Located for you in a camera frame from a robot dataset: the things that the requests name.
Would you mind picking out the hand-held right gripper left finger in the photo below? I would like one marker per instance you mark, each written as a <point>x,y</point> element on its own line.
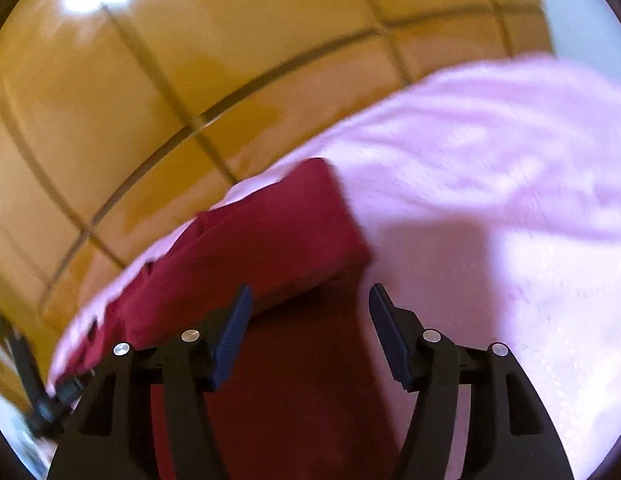
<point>234,332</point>

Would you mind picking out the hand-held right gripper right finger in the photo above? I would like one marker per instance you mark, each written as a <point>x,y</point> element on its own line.
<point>388,332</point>

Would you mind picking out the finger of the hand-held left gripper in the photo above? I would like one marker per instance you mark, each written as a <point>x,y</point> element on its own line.
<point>73,386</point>

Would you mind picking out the pink blanket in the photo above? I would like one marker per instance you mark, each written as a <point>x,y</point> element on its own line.
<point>465,185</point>

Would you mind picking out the dark red cloth garment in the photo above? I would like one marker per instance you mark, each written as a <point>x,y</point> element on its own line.
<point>270,240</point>

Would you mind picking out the wooden wardrobe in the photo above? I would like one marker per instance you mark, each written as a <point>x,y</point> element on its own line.
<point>190,60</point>

